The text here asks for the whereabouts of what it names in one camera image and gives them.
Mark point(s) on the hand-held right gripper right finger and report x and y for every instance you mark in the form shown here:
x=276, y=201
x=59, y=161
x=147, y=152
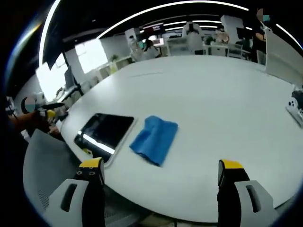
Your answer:
x=243, y=201

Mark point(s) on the white partition panel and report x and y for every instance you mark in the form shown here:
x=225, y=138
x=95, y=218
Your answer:
x=282, y=55

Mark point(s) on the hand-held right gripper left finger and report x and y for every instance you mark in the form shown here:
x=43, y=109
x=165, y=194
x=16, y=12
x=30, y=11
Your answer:
x=78, y=198

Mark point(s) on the red wall screen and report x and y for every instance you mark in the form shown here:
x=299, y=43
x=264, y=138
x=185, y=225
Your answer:
x=152, y=27

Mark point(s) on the black tablet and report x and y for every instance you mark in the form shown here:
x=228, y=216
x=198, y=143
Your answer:
x=104, y=134

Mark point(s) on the grey mesh office chair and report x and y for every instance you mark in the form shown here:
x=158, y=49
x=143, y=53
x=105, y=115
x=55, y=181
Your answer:
x=47, y=170

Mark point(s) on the green potted plant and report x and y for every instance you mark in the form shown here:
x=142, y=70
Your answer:
x=114, y=58

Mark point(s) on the blue cleaning cloth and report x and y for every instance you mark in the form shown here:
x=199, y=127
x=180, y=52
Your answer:
x=155, y=139

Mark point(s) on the white game controller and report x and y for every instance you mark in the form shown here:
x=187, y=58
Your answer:
x=293, y=103

